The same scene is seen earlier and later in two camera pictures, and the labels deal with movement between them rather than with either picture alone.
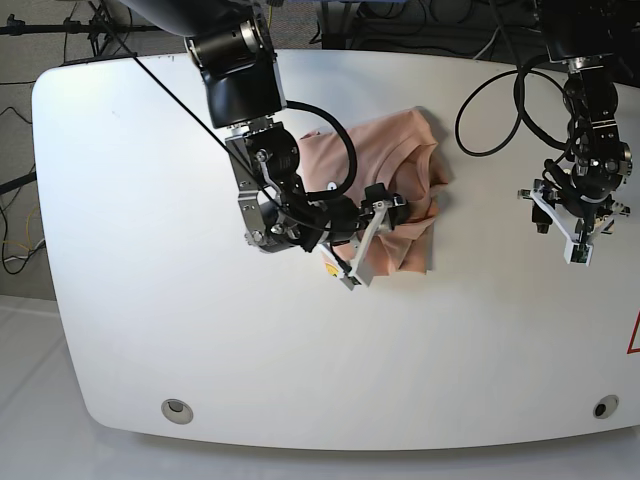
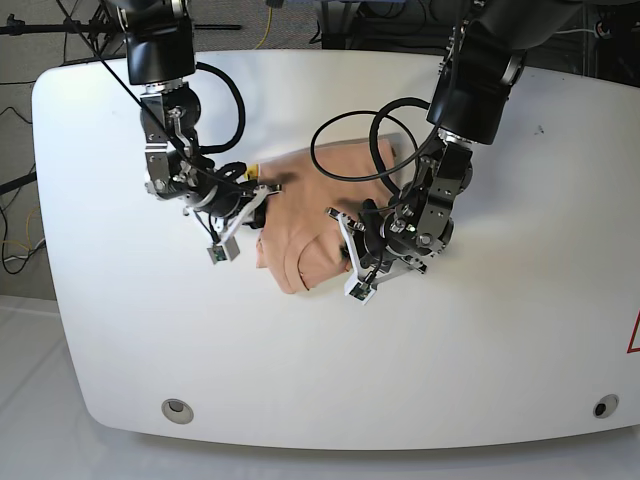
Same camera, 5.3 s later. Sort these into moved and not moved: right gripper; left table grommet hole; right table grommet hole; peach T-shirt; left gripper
Moved: peach T-shirt; left gripper; right gripper
Not moved: right table grommet hole; left table grommet hole
